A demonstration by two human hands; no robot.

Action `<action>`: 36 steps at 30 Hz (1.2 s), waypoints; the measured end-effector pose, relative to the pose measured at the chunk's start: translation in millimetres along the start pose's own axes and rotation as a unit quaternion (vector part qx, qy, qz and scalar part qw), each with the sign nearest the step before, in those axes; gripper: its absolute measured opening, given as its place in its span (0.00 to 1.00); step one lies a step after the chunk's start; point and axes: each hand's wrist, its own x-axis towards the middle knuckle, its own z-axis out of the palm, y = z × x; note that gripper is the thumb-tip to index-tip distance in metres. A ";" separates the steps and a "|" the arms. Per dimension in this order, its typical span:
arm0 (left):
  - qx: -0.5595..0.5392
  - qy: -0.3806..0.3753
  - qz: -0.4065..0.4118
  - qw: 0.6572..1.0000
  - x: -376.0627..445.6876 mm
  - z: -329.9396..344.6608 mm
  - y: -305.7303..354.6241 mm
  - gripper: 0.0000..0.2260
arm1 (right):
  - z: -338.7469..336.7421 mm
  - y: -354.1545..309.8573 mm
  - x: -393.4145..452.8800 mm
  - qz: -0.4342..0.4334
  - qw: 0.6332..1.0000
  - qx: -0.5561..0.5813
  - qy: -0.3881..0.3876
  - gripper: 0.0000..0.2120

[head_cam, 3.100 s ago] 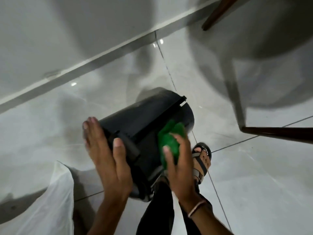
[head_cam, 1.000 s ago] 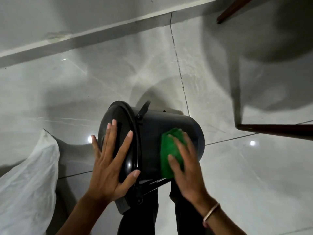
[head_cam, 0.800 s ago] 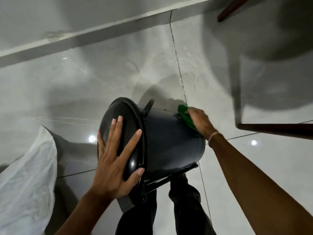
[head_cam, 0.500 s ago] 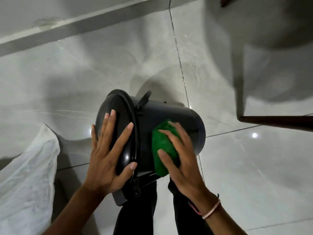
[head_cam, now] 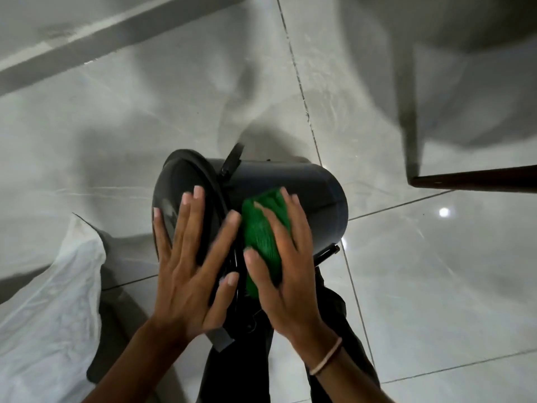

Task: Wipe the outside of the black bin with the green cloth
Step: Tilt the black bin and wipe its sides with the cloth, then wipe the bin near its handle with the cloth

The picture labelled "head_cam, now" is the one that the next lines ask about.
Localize dark brown wooden table leg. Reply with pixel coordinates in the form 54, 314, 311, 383
410, 165, 537, 195

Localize pink wristband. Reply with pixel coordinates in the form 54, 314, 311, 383
309, 336, 343, 376

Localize person's left hand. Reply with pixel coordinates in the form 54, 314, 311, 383
153, 185, 243, 343

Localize green scrub pad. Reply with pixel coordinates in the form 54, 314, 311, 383
241, 188, 294, 299

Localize person's left forearm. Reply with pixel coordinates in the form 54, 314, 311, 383
82, 325, 199, 403

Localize black pedal bin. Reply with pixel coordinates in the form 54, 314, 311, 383
152, 142, 350, 353

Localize person's dark trousers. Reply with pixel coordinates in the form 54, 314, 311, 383
86, 231, 381, 403

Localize white plastic bag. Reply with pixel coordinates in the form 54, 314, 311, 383
0, 213, 107, 403

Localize person's right forearm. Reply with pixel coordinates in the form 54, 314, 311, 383
293, 327, 396, 403

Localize person's right hand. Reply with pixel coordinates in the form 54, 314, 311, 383
243, 187, 332, 351

